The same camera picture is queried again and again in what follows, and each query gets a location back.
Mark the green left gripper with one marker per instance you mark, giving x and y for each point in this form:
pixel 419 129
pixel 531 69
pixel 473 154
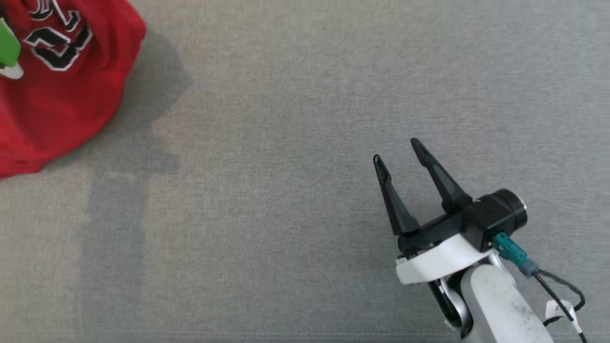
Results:
pixel 8 52

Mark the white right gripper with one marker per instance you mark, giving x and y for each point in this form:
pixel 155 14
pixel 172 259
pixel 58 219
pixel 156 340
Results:
pixel 438 259

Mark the red basketball jersey white sleeves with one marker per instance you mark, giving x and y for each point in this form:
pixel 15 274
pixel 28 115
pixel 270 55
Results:
pixel 71 105

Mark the grey fabric sofa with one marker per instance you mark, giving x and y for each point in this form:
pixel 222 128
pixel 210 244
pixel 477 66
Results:
pixel 286 143

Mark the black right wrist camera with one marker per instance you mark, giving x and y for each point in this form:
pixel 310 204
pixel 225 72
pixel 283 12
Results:
pixel 495 214

